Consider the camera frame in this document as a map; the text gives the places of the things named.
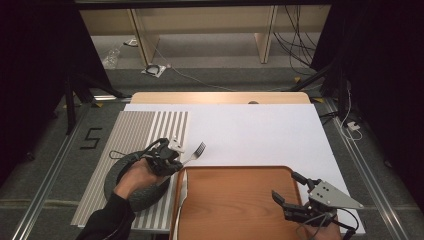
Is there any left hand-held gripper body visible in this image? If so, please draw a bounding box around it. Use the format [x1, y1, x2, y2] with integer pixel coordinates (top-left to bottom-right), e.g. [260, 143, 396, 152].
[143, 137, 185, 174]

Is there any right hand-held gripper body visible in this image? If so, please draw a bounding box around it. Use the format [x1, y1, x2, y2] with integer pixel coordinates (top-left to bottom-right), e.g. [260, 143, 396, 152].
[283, 179, 365, 228]

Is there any silver fork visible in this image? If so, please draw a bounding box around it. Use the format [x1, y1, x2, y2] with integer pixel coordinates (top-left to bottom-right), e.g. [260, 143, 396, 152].
[179, 141, 207, 167]

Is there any dark grey round plate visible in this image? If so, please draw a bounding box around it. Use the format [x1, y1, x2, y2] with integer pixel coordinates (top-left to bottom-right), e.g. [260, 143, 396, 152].
[103, 151, 175, 213]

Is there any orange wooden tray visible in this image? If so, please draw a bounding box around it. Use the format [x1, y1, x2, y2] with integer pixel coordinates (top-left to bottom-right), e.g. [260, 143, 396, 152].
[169, 165, 313, 240]

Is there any person's right hand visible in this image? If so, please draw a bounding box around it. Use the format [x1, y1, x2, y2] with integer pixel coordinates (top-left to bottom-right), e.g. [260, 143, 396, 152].
[301, 222, 343, 240]

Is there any person's left hand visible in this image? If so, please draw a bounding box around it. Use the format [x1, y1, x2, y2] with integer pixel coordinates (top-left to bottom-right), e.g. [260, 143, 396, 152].
[113, 158, 168, 200]

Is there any silver table knife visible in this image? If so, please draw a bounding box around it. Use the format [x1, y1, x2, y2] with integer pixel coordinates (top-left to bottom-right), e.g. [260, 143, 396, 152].
[173, 169, 190, 240]

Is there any striped beige placemat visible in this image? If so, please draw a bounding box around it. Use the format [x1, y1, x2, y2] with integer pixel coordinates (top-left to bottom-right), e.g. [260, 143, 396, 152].
[70, 110, 189, 232]

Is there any white table sheet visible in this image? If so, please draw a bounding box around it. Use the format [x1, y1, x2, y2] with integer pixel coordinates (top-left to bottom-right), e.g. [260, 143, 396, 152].
[123, 103, 366, 234]

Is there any black metal stand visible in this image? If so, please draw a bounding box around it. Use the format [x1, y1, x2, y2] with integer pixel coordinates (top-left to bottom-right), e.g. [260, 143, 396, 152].
[289, 59, 348, 115]
[64, 72, 132, 135]

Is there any clear plastic bag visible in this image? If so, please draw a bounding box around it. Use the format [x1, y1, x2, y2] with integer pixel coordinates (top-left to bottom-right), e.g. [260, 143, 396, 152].
[101, 48, 121, 70]

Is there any black curtain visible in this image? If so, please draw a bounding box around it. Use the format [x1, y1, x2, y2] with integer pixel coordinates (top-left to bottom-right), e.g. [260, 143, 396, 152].
[0, 0, 114, 188]
[309, 0, 424, 204]

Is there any beige desk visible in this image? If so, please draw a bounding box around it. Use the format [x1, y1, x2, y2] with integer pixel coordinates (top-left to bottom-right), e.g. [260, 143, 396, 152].
[79, 4, 332, 65]

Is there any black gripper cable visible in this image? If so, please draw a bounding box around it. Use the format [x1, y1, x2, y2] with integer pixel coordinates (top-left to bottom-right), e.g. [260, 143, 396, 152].
[328, 207, 361, 240]
[109, 138, 162, 161]

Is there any aluminium floor rail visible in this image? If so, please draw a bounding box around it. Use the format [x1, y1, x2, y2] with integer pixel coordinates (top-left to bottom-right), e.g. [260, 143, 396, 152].
[322, 98, 412, 240]
[11, 99, 98, 240]

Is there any white floor cable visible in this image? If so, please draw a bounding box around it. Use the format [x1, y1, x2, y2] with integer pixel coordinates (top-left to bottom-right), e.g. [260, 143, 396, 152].
[146, 36, 291, 93]

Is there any plastic bag with black cable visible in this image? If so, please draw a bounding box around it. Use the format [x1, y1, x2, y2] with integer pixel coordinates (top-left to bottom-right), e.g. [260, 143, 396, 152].
[141, 63, 167, 79]

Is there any bundle of black cables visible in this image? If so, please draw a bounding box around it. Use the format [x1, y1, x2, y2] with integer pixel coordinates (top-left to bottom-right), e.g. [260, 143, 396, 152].
[272, 4, 323, 77]

